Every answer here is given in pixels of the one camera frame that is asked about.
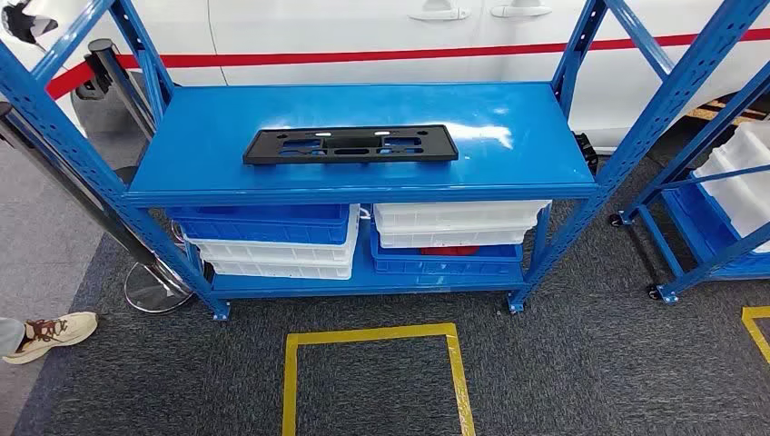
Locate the black plastic plate bracket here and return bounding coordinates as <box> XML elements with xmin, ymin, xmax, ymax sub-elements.
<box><xmin>242</xmin><ymin>124</ymin><xmax>459</xmax><ymax>166</ymax></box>

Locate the blue metal shelf rack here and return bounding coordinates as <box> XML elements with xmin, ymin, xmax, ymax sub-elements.
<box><xmin>0</xmin><ymin>0</ymin><xmax>770</xmax><ymax>322</ymax></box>

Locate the black plastic car part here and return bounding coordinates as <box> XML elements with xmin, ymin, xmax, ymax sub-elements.
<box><xmin>572</xmin><ymin>132</ymin><xmax>600</xmax><ymax>175</ymax></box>

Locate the white plastic bin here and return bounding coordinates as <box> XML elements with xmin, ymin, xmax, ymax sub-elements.
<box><xmin>377</xmin><ymin>227</ymin><xmax>537</xmax><ymax>250</ymax></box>
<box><xmin>372</xmin><ymin>200</ymin><xmax>551</xmax><ymax>233</ymax></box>
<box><xmin>180</xmin><ymin>204</ymin><xmax>362</xmax><ymax>266</ymax></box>
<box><xmin>693</xmin><ymin>120</ymin><xmax>770</xmax><ymax>254</ymax></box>
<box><xmin>201</xmin><ymin>258</ymin><xmax>356</xmax><ymax>282</ymax></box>

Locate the red item in bin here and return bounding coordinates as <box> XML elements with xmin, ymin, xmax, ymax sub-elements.
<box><xmin>420</xmin><ymin>245</ymin><xmax>480</xmax><ymax>257</ymax></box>

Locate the yellow floor tape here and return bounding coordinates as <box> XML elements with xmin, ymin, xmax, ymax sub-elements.
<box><xmin>741</xmin><ymin>305</ymin><xmax>770</xmax><ymax>365</ymax></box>
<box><xmin>281</xmin><ymin>322</ymin><xmax>477</xmax><ymax>436</ymax></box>

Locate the white car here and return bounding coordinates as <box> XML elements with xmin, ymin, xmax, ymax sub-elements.
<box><xmin>0</xmin><ymin>0</ymin><xmax>770</xmax><ymax>152</ymax></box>

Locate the stanchion with chrome base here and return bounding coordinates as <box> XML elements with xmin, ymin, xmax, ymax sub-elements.
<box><xmin>0</xmin><ymin>101</ymin><xmax>197</xmax><ymax>315</ymax></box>

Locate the black barrier stanchion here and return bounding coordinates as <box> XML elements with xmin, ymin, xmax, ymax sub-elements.
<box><xmin>74</xmin><ymin>38</ymin><xmax>159</xmax><ymax>143</ymax></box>

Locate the blue wheeled metal rack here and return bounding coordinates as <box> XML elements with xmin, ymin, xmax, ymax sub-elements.
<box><xmin>608</xmin><ymin>72</ymin><xmax>770</xmax><ymax>304</ymax></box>

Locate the person's shoe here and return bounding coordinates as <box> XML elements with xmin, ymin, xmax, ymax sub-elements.
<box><xmin>1</xmin><ymin>312</ymin><xmax>99</xmax><ymax>366</ymax></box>

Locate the person's leg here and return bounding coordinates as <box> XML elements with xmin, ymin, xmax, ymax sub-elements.
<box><xmin>0</xmin><ymin>317</ymin><xmax>26</xmax><ymax>357</ymax></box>

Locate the white car door handle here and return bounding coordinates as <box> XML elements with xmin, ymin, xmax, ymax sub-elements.
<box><xmin>489</xmin><ymin>0</ymin><xmax>553</xmax><ymax>18</ymax></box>
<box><xmin>409</xmin><ymin>0</ymin><xmax>471</xmax><ymax>22</ymax></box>

